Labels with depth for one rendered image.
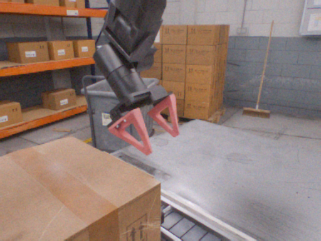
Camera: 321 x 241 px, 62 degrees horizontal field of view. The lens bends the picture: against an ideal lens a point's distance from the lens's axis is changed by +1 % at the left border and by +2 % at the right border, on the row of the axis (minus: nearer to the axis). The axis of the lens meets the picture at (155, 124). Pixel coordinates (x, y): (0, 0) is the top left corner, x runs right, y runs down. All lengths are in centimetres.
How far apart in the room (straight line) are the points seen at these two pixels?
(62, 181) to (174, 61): 337
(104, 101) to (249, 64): 305
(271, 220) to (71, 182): 62
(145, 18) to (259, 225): 66
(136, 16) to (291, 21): 446
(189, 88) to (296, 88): 190
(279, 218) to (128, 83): 64
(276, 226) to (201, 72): 294
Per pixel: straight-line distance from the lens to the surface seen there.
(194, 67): 367
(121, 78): 47
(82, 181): 48
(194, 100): 375
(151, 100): 47
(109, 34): 49
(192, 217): 64
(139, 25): 42
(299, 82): 486
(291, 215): 94
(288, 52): 483
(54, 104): 424
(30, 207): 44
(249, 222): 87
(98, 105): 262
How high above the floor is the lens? 137
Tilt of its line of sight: 20 degrees down
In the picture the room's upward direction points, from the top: straight up
